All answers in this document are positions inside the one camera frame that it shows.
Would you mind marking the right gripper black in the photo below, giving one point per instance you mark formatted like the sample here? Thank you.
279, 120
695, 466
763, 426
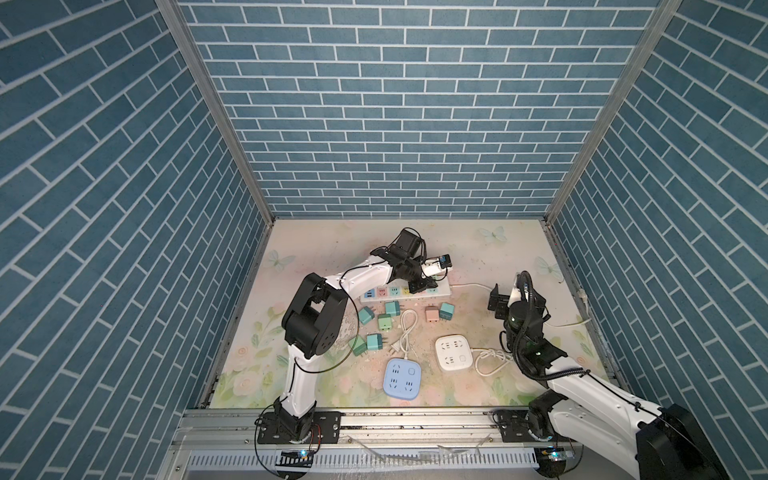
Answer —
503, 303

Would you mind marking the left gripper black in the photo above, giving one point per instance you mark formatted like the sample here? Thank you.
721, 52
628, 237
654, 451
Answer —
421, 282

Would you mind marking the teal plug adapter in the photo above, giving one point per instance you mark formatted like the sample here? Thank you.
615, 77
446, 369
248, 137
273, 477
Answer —
446, 311
374, 342
365, 315
392, 308

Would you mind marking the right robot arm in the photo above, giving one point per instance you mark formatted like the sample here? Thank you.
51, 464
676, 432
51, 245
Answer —
645, 439

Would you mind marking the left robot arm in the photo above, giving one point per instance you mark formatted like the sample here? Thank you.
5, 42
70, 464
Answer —
314, 317

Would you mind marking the teal plug adapter top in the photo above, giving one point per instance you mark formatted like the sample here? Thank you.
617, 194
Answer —
392, 308

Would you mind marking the pink plug adapter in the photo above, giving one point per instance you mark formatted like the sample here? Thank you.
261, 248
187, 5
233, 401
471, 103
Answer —
432, 314

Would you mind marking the green plug adapter middle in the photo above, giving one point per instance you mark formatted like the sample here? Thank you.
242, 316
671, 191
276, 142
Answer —
385, 322

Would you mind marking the green plug adapter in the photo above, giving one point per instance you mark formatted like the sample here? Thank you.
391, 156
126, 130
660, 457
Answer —
358, 345
385, 322

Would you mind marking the green plug adapter lower left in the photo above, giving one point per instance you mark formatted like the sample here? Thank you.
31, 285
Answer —
358, 345

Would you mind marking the white long power strip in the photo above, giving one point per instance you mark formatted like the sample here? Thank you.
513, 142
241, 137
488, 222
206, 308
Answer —
399, 290

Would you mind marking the white square power socket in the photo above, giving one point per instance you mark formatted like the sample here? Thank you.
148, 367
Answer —
453, 353

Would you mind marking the blue square power socket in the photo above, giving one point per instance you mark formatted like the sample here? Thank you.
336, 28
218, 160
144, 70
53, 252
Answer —
402, 379

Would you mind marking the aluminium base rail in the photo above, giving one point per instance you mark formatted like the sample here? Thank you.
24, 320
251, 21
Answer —
388, 442

